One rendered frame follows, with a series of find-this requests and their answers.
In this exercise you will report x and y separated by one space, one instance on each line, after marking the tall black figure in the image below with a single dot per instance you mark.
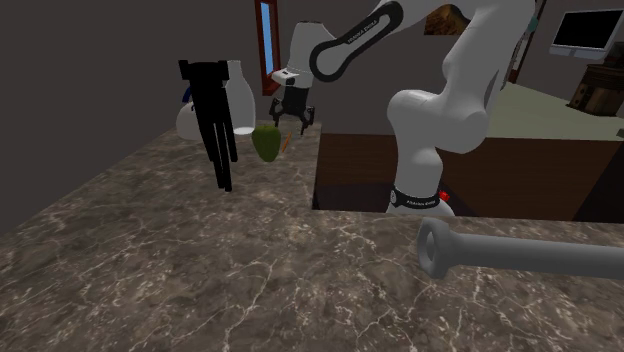
214 122

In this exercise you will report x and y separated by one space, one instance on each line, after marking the brown wooden cabinet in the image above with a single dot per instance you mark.
602 90

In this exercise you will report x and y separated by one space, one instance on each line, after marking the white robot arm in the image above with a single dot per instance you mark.
453 112

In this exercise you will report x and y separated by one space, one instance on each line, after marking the white computer monitor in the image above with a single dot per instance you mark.
587 29

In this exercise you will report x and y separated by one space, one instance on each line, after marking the white vase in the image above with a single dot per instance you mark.
241 105

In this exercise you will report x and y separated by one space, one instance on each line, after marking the brown wall picture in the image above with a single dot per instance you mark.
441 24

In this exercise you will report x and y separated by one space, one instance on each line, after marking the green bell pepper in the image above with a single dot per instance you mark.
266 143

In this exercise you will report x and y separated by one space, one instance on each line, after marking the brown table with pale top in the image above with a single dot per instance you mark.
536 170

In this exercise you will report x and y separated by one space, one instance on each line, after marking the orange carrot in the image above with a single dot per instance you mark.
287 142

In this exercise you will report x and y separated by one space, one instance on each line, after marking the red framed window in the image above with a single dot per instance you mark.
270 48

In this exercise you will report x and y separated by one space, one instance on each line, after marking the white round jug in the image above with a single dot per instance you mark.
187 124

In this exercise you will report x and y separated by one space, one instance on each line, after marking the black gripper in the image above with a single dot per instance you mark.
294 100

